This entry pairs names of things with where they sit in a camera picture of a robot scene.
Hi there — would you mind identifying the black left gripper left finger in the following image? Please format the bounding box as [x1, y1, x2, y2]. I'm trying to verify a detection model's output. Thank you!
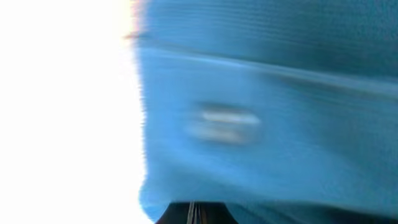
[155, 203, 192, 224]

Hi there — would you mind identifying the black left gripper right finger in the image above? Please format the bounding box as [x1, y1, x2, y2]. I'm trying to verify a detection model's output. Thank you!
[195, 202, 238, 224]

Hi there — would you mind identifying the blue polo shirt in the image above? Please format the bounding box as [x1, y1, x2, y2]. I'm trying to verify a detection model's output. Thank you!
[137, 0, 397, 223]

